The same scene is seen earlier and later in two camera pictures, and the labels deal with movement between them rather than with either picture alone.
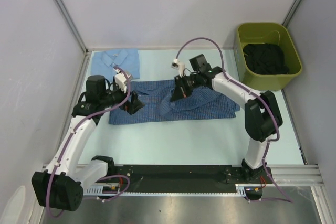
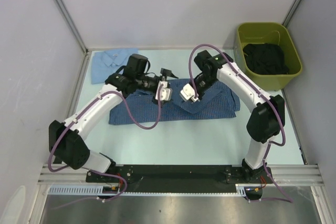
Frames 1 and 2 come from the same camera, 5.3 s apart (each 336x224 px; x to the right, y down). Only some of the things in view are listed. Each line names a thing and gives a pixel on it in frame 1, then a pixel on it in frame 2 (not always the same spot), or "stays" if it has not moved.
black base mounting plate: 182,177 stays
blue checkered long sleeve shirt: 198,103 stays
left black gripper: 135,105 -> 166,73
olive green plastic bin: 266,56 stays
